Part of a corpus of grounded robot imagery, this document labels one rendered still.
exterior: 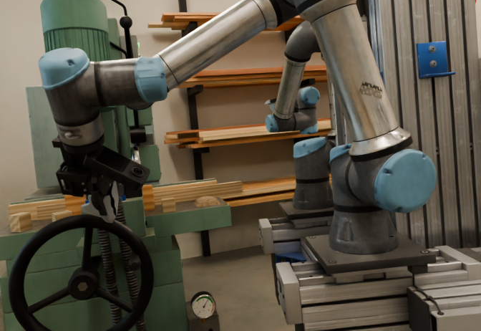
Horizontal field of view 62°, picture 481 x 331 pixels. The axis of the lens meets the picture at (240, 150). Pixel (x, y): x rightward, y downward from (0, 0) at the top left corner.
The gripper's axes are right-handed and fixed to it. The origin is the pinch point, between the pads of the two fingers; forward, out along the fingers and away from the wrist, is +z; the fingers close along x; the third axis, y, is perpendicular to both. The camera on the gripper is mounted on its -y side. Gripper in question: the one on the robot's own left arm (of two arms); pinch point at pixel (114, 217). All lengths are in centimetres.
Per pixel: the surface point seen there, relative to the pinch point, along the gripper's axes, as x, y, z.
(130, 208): -9.7, 1.1, 6.7
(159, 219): -16.6, -2.6, 16.9
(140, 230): -7.5, -1.4, 11.5
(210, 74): -227, 28, 75
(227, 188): -38.7, -17.1, 23.5
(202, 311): -2.5, -16.5, 33.8
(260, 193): -193, -17, 162
